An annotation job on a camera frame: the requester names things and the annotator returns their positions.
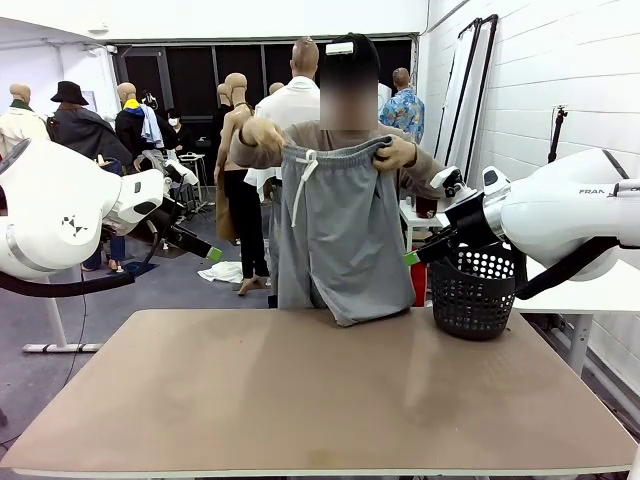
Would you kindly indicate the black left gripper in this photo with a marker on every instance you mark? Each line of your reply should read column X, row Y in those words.
column 172, row 231

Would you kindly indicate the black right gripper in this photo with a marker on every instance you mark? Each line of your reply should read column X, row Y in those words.
column 465, row 215

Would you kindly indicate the black perforated plastic basket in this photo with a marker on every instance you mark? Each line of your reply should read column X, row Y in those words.
column 472, row 300

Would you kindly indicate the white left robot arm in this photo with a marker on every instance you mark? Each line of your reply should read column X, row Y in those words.
column 50, row 200

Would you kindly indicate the person's right forearm beige sleeve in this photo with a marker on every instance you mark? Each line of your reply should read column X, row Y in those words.
column 250, row 156

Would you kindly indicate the person's left forearm beige sleeve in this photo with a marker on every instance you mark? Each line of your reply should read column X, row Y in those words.
column 425, row 172

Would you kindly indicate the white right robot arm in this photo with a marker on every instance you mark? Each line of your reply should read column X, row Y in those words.
column 560, row 210

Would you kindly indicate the person's left hand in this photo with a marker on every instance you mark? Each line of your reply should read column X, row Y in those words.
column 397, row 152

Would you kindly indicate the person's right hand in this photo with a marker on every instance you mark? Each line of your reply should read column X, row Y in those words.
column 265, row 132

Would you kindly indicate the white cloth on floor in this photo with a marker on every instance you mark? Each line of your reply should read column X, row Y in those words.
column 220, row 272

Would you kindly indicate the red box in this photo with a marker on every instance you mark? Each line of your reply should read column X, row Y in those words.
column 420, row 285

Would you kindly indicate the dark brown cup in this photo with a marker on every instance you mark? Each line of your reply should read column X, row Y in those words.
column 425, row 207

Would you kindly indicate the dark blue floor mat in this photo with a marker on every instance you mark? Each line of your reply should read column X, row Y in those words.
column 140, row 269

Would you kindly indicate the small white stool table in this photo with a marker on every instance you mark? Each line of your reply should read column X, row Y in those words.
column 192, row 157

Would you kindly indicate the person with white face mask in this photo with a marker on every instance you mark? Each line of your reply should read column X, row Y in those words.
column 180, row 132

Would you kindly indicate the mannequin torso in blue jeans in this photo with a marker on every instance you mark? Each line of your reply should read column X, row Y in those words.
column 115, row 167

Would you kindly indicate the bare beige mannequin black trousers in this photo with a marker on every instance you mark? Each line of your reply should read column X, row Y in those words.
column 237, row 125

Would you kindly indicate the light blue hanging shirt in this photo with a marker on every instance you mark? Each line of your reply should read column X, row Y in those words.
column 150, row 127

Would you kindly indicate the mannequin in black yellow-collared jacket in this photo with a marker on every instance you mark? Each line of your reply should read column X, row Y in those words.
column 131, row 130

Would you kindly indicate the mannequin in blue floral shirt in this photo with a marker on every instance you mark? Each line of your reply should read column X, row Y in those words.
column 405, row 112

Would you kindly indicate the person in beige sweatshirt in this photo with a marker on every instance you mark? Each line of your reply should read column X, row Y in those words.
column 310, row 136

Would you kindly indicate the mannequin in black top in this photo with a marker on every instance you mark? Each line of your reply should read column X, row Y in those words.
column 223, row 95

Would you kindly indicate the large white side table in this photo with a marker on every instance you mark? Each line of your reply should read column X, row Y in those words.
column 565, row 300

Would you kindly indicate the tall mannequin in white shirt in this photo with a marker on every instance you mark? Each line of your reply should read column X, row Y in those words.
column 295, row 105

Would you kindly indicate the white table with T-foot leg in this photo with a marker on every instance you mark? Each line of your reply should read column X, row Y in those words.
column 55, row 320

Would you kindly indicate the mannequin in dark coat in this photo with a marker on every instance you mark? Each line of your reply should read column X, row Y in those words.
column 85, row 130

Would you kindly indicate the black framed reflector panels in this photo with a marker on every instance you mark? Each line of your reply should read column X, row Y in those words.
column 457, row 90

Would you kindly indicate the beige mannequin head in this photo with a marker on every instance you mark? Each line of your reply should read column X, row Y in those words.
column 276, row 89

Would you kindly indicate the black tripod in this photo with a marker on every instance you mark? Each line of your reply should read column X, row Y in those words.
column 559, row 130

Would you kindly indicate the black cap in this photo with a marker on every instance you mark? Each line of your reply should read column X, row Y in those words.
column 365, row 55

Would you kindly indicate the black bucket hat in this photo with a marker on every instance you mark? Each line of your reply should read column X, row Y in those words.
column 70, row 92

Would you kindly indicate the mannequin in cream jacket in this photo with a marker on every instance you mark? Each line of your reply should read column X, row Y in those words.
column 20, row 125

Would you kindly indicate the left arm white wrist camera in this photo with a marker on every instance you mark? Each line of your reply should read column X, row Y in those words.
column 187, row 172

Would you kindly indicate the arm white wrist camera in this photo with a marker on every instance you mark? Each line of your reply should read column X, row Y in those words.
column 450, row 180
column 187, row 172

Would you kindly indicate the right arm white wrist camera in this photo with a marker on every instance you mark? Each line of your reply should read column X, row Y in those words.
column 450, row 180

